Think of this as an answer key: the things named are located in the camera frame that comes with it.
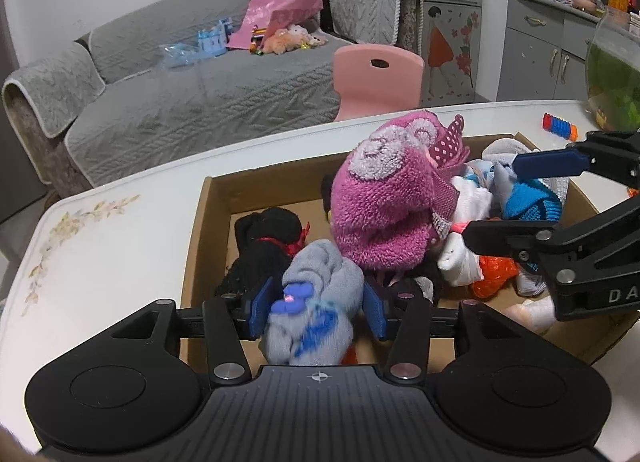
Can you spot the grey white sock bundle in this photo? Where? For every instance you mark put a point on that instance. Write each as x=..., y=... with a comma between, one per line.
x=504, y=150

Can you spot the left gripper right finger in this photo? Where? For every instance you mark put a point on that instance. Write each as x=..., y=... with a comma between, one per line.
x=404, y=319

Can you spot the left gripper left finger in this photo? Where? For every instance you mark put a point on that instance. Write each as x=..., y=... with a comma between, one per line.
x=228, y=320

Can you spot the plush toy on sofa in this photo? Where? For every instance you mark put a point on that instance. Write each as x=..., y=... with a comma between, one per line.
x=292, y=38

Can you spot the brown cardboard box tray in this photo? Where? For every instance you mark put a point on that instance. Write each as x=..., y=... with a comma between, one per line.
x=302, y=186

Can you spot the orange plastic bag bundle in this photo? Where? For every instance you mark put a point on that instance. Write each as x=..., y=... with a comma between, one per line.
x=496, y=272

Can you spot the blue toy castle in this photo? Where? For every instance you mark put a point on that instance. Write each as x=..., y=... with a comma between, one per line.
x=213, y=41

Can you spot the white blue sock bundle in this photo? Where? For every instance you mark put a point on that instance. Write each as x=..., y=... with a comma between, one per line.
x=498, y=178

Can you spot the grey covered sofa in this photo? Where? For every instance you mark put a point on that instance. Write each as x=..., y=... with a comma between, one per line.
x=106, y=107

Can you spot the pink fluffy sock bundle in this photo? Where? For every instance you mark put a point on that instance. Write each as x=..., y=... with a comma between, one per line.
x=391, y=199

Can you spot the pink plastic child chair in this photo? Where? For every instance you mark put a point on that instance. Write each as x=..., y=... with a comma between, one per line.
x=375, y=79

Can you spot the grey sock blue flower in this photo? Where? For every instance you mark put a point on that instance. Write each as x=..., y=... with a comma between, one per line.
x=311, y=324

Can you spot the grey shelf cabinet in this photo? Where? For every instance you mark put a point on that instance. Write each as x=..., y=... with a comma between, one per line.
x=545, y=48

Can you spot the colourful block toy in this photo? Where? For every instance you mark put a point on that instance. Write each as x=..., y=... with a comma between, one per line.
x=558, y=127

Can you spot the black sock pink band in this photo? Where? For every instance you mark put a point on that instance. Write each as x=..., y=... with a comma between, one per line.
x=425, y=278

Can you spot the white sock peach band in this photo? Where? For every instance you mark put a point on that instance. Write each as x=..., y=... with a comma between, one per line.
x=536, y=315

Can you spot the black sock red band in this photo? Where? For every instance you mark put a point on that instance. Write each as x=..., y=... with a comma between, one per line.
x=267, y=242

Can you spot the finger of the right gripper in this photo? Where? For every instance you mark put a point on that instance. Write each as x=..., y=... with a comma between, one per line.
x=550, y=164
x=513, y=239

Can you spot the glass fish bowl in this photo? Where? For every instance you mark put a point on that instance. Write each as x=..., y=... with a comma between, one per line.
x=612, y=72

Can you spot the bright blue sock bundle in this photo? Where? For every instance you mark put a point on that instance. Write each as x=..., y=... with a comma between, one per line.
x=531, y=200

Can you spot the pink plastic bag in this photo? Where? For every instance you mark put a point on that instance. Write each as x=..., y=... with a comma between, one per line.
x=272, y=15

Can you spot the flower decorated refrigerator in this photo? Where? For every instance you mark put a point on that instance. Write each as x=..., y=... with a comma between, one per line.
x=450, y=49

